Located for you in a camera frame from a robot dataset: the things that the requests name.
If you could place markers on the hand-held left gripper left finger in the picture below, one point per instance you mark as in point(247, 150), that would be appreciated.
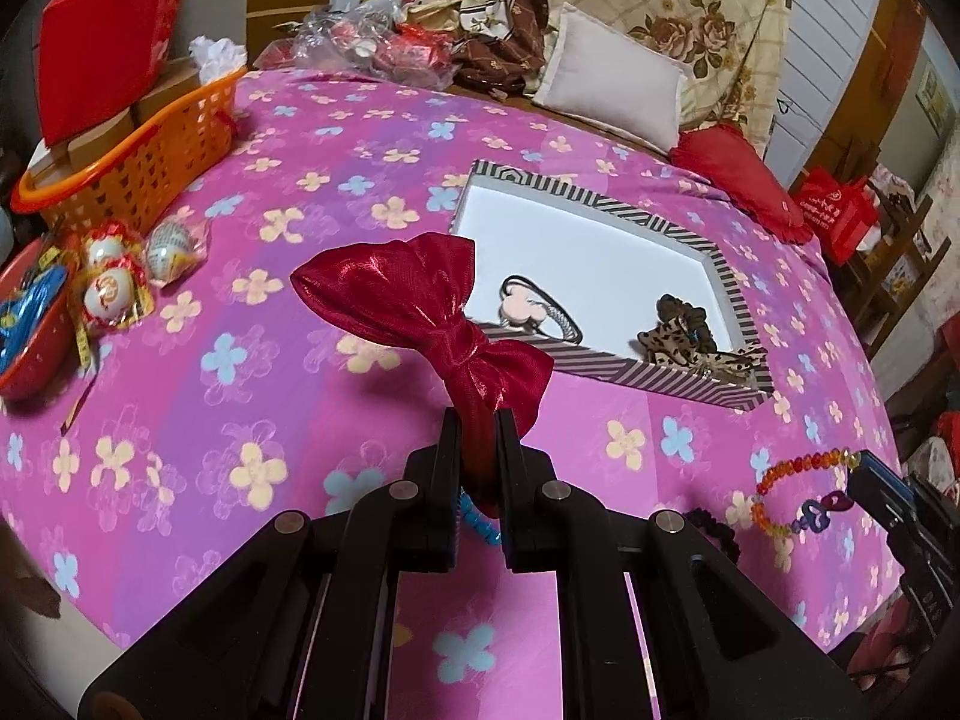
point(448, 480)

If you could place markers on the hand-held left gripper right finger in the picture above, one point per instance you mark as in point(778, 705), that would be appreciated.
point(514, 480)

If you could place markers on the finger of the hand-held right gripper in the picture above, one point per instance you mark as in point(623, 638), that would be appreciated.
point(885, 499)

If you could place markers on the red satin bow headband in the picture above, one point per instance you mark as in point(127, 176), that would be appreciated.
point(405, 292)

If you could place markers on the leopard print brown scrunchie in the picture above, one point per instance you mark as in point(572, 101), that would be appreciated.
point(675, 345)

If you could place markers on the striped cardboard box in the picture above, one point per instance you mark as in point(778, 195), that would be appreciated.
point(600, 247)

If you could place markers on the black scrunchie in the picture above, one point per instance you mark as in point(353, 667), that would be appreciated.
point(712, 521)

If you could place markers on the wooden chair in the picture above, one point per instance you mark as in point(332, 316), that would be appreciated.
point(904, 240)

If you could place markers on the red shopping bag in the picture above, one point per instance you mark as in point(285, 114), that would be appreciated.
point(836, 214)

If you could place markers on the red ruffled cushion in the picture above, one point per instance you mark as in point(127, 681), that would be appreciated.
point(742, 180)

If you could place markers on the silver wrapped ball ornament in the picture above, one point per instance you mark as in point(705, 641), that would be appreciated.
point(171, 251)

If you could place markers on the thin red stick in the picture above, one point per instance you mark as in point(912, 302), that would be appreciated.
point(79, 401)

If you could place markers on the yellow measuring tape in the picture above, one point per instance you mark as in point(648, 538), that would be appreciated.
point(84, 337)

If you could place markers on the white pillow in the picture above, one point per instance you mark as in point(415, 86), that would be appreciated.
point(611, 79)

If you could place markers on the white ball ornament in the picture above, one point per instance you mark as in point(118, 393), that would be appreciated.
point(105, 249)

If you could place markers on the bag of red packets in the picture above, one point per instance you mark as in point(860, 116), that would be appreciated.
point(412, 56)

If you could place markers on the red plastic basket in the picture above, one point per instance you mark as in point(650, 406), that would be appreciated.
point(37, 364)

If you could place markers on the brown patterned cloth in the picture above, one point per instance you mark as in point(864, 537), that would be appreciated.
point(502, 52)

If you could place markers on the orange plastic basket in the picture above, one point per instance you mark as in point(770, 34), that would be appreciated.
point(150, 157)

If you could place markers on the blue foil wrapper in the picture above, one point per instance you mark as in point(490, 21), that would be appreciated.
point(30, 307)

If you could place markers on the clear plastic bag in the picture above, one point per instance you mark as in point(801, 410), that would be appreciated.
point(345, 37)

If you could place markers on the red plush doll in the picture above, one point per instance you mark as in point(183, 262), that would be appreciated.
point(435, 4)

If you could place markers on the brown cardboard box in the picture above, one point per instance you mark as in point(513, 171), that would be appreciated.
point(169, 90)
point(101, 139)

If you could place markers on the white crumpled tissue paper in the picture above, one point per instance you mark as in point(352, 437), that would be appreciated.
point(217, 58)

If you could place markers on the red gift bag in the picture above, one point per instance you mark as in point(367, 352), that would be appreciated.
point(97, 37)

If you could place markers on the wall picture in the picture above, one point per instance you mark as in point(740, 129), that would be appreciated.
point(936, 97)

